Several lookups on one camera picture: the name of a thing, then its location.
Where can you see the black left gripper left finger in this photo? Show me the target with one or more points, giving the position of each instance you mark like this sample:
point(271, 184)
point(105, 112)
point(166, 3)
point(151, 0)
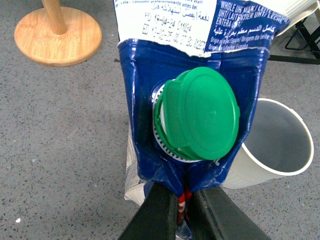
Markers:
point(156, 219)

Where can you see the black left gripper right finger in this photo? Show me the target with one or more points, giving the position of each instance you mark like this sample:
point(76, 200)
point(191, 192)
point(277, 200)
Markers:
point(214, 216)

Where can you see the cream HOME mug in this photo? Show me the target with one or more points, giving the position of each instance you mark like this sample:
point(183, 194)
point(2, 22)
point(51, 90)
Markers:
point(278, 145)

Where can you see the blue milk carton green cap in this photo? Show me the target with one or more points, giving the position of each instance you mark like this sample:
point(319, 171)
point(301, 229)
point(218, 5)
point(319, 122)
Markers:
point(192, 71)

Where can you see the wooden mug tree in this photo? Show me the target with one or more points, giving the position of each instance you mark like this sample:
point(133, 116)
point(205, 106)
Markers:
point(58, 36)

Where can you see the cream ribbed mug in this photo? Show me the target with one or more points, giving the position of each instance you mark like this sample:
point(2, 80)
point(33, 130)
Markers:
point(295, 10)

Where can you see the black wire mug rack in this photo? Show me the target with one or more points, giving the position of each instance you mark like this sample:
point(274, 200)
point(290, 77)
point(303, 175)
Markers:
point(299, 44)

